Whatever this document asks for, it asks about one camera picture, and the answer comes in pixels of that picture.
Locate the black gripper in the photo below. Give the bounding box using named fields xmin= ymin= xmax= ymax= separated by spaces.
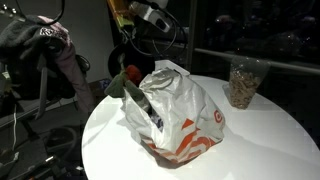
xmin=108 ymin=44 xmax=155 ymax=80

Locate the plush carrot toy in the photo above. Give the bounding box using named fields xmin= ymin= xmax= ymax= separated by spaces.
xmin=104 ymin=65 xmax=144 ymax=101

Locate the white orange plastic shopping bag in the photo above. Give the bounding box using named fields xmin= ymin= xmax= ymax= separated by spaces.
xmin=122 ymin=68 xmax=225 ymax=163

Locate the dark and pink clothes pile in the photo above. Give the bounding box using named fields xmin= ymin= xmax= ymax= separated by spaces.
xmin=0 ymin=15 xmax=95 ymax=113

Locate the window railing bar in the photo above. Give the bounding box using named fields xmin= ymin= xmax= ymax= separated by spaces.
xmin=194 ymin=48 xmax=320 ymax=75

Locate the clear bag of snacks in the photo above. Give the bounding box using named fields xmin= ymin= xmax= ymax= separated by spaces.
xmin=222 ymin=58 xmax=270 ymax=109

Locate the white round table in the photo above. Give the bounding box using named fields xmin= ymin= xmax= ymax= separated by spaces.
xmin=81 ymin=74 xmax=320 ymax=180

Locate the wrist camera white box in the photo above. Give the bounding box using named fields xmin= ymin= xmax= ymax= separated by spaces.
xmin=129 ymin=0 xmax=171 ymax=33

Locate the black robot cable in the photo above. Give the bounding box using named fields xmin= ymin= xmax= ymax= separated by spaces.
xmin=119 ymin=6 xmax=188 ymax=58

